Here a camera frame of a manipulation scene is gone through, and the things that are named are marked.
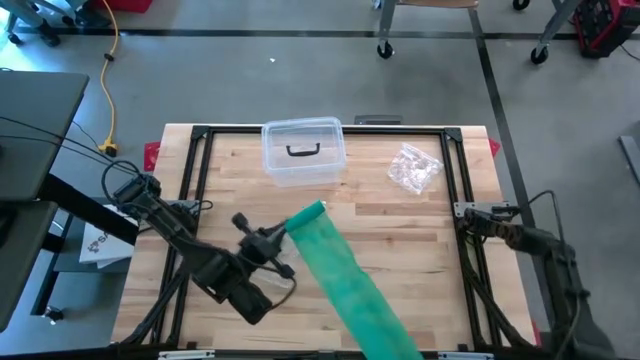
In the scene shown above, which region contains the clear plastic storage box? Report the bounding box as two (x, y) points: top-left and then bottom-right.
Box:
(261, 116), (347, 189)

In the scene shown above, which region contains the silver frame bracket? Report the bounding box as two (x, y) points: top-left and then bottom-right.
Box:
(453, 201), (511, 218)

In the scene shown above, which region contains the white printed box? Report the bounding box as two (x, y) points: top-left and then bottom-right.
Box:
(78, 202), (137, 270)

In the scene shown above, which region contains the grey cart leg with caster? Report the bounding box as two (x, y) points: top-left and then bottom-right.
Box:
(529, 0), (584, 65)
(375, 0), (401, 60)

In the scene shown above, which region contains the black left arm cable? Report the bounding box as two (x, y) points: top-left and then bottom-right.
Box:
(101, 159), (141, 204)

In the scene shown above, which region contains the crumpled clear plastic bag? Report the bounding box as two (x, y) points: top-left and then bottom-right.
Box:
(386, 142), (445, 197)

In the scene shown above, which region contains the yellow extension cable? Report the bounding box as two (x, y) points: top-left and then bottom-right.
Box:
(97, 0), (122, 157)

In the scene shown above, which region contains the dark desk top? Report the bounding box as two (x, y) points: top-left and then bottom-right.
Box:
(0, 199), (59, 334)

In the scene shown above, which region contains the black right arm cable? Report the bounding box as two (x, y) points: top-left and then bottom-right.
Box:
(519, 188), (562, 244)

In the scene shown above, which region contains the silver edge plate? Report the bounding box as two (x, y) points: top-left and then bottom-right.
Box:
(158, 349), (216, 360)
(438, 351), (494, 360)

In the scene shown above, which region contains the red plastic tote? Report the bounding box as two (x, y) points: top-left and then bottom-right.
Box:
(89, 0), (154, 14)

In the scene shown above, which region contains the teal elastic bandage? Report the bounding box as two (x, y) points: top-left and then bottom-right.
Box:
(284, 199), (426, 360)

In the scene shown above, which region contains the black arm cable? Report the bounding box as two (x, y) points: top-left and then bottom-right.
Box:
(101, 159), (141, 204)
(519, 188), (562, 244)

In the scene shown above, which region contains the grey metal bar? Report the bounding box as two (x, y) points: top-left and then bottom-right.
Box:
(618, 134), (640, 187)

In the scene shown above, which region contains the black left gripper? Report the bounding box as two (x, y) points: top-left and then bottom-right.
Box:
(230, 212), (297, 281)

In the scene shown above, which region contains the red and black crate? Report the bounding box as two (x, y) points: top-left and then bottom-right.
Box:
(572, 0), (640, 59)

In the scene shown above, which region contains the thin black desk cable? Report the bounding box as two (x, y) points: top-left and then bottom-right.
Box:
(0, 114), (139, 174)
(0, 133), (136, 174)

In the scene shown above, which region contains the grey desk top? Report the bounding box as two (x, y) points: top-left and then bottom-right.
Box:
(0, 69), (90, 202)

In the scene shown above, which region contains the black aluminium table frame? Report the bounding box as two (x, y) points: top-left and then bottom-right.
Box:
(112, 123), (539, 351)

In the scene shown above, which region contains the black storage box handle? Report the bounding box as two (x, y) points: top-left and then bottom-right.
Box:
(285, 142), (322, 158)

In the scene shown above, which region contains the dark grey edge bracket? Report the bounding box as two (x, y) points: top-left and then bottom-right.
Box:
(353, 114), (404, 126)

